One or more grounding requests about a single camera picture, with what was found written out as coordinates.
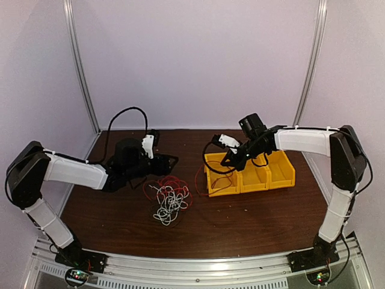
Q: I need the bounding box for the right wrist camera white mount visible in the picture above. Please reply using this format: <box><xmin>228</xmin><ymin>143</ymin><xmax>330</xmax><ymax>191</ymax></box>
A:
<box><xmin>211</xmin><ymin>134</ymin><xmax>240</xmax><ymax>149</ymax></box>

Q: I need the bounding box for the white cable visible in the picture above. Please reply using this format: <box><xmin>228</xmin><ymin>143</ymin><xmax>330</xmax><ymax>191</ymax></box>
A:
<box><xmin>149</xmin><ymin>185</ymin><xmax>189</xmax><ymax>226</ymax></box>

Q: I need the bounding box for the left circuit board with leds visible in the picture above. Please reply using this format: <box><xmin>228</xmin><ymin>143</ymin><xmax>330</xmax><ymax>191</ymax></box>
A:
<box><xmin>64</xmin><ymin>268</ymin><xmax>90</xmax><ymax>287</ymax></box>

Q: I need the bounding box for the front aluminium rail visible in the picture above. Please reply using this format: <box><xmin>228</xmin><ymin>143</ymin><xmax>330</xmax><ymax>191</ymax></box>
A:
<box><xmin>21</xmin><ymin>237</ymin><xmax>374</xmax><ymax>288</ymax></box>

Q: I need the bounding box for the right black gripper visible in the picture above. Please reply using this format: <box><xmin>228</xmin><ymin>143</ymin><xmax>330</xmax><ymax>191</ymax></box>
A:
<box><xmin>222</xmin><ymin>137</ymin><xmax>266</xmax><ymax>171</ymax></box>

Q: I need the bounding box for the right circuit board with leds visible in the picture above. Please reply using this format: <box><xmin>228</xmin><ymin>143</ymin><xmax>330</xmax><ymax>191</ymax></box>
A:
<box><xmin>306</xmin><ymin>269</ymin><xmax>331</xmax><ymax>286</ymax></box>

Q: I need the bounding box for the yellow bin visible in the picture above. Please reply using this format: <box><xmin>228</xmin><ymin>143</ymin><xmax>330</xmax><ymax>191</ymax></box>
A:
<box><xmin>237</xmin><ymin>160</ymin><xmax>271</xmax><ymax>193</ymax></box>
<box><xmin>204</xmin><ymin>152</ymin><xmax>240</xmax><ymax>197</ymax></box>
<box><xmin>268</xmin><ymin>151</ymin><xmax>295</xmax><ymax>190</ymax></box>

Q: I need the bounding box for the black camera cable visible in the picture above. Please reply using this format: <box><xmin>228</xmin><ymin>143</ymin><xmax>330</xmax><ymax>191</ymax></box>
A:
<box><xmin>90</xmin><ymin>107</ymin><xmax>149</xmax><ymax>165</ymax></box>
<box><xmin>203</xmin><ymin>140</ymin><xmax>235</xmax><ymax>175</ymax></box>

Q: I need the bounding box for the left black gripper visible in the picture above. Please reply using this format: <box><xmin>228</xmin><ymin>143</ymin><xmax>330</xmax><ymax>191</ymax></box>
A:
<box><xmin>125</xmin><ymin>152</ymin><xmax>179</xmax><ymax>181</ymax></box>

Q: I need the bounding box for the middle yellow bin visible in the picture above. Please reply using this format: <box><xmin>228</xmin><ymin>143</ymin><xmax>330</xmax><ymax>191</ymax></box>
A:
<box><xmin>237</xmin><ymin>160</ymin><xmax>271</xmax><ymax>193</ymax></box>

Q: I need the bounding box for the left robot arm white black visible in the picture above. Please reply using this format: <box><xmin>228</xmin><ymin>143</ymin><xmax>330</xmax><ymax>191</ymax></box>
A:
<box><xmin>5</xmin><ymin>134</ymin><xmax>179</xmax><ymax>267</ymax></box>

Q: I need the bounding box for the left black camera cable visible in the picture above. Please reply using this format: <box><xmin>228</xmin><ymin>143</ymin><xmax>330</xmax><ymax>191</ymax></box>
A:
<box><xmin>90</xmin><ymin>107</ymin><xmax>149</xmax><ymax>165</ymax></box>

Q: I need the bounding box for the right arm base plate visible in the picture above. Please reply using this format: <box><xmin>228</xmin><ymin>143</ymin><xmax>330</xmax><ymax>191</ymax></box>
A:
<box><xmin>287</xmin><ymin>247</ymin><xmax>340</xmax><ymax>273</ymax></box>

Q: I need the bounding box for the aluminium frame post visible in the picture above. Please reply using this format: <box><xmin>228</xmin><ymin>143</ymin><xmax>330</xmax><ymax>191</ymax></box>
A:
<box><xmin>293</xmin><ymin>0</ymin><xmax>327</xmax><ymax>126</ymax></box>
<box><xmin>63</xmin><ymin>0</ymin><xmax>100</xmax><ymax>134</ymax></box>

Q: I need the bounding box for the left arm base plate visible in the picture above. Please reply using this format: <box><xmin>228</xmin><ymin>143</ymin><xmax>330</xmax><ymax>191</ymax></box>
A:
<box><xmin>55</xmin><ymin>250</ymin><xmax>107</xmax><ymax>273</ymax></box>

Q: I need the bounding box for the left aluminium frame post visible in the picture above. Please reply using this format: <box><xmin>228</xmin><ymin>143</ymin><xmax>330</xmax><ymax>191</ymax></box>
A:
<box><xmin>63</xmin><ymin>0</ymin><xmax>100</xmax><ymax>134</ymax></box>

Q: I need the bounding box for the right black camera cable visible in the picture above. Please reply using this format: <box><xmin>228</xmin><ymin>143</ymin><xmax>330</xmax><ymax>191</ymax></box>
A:
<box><xmin>203</xmin><ymin>140</ymin><xmax>235</xmax><ymax>175</ymax></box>

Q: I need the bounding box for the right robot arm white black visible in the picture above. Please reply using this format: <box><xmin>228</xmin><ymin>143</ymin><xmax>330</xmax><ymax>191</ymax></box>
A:
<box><xmin>213</xmin><ymin>113</ymin><xmax>369</xmax><ymax>266</ymax></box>

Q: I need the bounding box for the circuit board with leds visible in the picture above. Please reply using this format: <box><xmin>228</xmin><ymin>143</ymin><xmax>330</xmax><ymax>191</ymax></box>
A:
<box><xmin>64</xmin><ymin>268</ymin><xmax>90</xmax><ymax>287</ymax></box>
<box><xmin>306</xmin><ymin>269</ymin><xmax>331</xmax><ymax>286</ymax></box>

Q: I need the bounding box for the right aluminium frame post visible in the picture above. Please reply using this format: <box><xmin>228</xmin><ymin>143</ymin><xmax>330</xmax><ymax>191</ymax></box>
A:
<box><xmin>293</xmin><ymin>0</ymin><xmax>327</xmax><ymax>126</ymax></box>

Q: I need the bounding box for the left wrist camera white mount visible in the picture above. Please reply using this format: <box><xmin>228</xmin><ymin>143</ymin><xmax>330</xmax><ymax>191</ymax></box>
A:
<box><xmin>141</xmin><ymin>129</ymin><xmax>160</xmax><ymax>159</ymax></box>

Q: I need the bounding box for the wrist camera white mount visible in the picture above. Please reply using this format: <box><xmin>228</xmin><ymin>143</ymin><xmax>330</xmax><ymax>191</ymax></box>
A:
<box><xmin>211</xmin><ymin>134</ymin><xmax>240</xmax><ymax>149</ymax></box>
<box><xmin>141</xmin><ymin>129</ymin><xmax>160</xmax><ymax>159</ymax></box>

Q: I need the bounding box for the left yellow bin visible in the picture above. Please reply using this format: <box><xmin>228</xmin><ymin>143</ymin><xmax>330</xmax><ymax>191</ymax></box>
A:
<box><xmin>204</xmin><ymin>152</ymin><xmax>240</xmax><ymax>197</ymax></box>

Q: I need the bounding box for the right yellow bin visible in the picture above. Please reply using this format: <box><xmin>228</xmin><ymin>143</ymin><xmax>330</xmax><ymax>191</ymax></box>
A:
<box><xmin>268</xmin><ymin>151</ymin><xmax>295</xmax><ymax>190</ymax></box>

